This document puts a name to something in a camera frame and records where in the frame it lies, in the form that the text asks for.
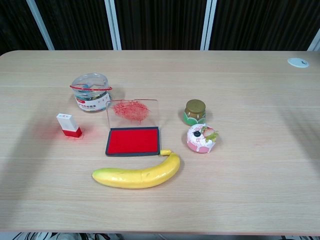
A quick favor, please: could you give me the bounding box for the green jar gold lid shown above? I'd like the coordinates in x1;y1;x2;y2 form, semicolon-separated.
183;99;208;127

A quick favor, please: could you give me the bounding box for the pink strawberry cake toy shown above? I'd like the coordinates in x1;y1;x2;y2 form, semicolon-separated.
186;123;220;154

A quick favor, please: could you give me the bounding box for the white partition frame post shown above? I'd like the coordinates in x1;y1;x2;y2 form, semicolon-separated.
306;32;320;52
26;0;55;51
104;0;123;51
200;0;218;51

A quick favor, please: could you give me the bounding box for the clear jar of binder clips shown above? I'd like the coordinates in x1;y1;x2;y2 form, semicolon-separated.
69;72;113;114

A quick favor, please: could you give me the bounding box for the yellow toy banana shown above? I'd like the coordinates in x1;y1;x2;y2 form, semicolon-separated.
91;148;181;190

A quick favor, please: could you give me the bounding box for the white cable grommet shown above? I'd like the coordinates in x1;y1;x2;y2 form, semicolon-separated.
286;57;310;68

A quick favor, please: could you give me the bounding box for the red and white stamp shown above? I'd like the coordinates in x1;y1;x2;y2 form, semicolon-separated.
55;112;83;138

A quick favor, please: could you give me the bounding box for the red ink pad clear lid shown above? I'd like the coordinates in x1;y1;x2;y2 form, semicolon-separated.
104;99;163;158

